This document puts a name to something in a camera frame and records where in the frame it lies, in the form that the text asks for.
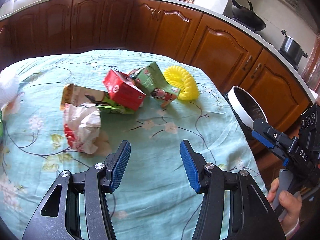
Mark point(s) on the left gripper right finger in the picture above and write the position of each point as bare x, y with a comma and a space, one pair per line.
194, 167

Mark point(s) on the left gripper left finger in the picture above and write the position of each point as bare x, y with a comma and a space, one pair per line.
116, 164

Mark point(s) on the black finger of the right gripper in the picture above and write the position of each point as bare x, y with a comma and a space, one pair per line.
258, 133

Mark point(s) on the yellow foam fruit net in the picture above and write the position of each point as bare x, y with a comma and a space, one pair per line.
180, 78

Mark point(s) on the white foam fruit net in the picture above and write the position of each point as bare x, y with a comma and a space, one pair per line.
9, 85

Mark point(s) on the white trash bin black liner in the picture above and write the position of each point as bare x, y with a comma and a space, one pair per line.
245, 106

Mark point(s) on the brown wooden kitchen cabinets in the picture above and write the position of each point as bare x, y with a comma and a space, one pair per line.
229, 53

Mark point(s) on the person's right hand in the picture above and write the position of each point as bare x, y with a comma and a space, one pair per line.
293, 205

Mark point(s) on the crumpled white red bag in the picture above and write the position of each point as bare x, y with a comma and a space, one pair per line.
81, 126

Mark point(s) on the teal floral tablecloth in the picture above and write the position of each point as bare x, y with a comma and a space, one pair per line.
154, 200

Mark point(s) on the red milk carton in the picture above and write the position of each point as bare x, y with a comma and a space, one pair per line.
122, 90

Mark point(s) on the flattened beige paper box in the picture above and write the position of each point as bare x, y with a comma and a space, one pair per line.
76, 95

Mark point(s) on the black cooking pot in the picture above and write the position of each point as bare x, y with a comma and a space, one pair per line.
291, 50

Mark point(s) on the green milk carton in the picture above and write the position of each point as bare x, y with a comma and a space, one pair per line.
153, 83

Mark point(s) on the black wok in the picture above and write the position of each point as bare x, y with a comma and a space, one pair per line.
247, 16

